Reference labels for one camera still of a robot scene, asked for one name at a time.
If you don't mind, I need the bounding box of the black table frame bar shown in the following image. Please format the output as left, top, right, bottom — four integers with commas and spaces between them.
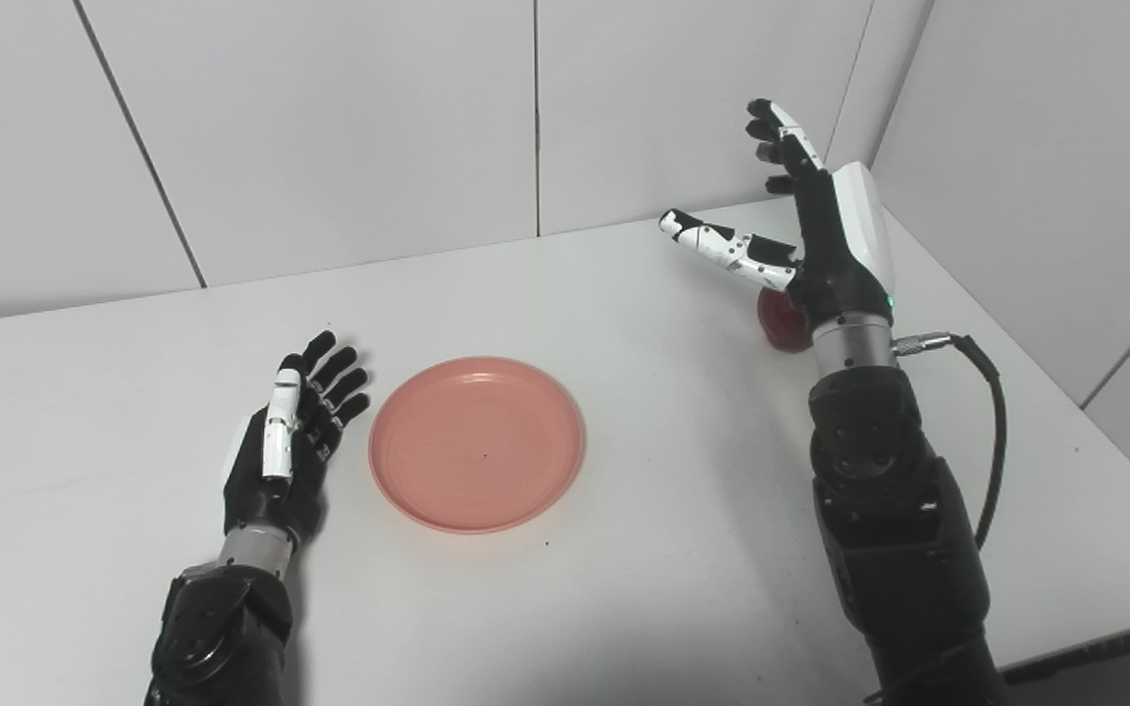
1002, 630, 1130, 685

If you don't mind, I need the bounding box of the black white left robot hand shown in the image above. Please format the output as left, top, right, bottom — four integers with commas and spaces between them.
222, 330, 373, 545

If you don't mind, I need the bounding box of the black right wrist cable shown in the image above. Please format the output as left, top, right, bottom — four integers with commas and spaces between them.
894, 332, 1008, 550

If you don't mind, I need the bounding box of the red apple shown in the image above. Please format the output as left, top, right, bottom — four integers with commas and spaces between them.
757, 287, 814, 354

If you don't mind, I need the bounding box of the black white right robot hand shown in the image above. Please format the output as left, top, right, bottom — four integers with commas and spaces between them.
659, 98, 897, 325

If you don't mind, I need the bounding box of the pink round plate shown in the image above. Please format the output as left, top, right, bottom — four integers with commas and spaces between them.
368, 356, 587, 535

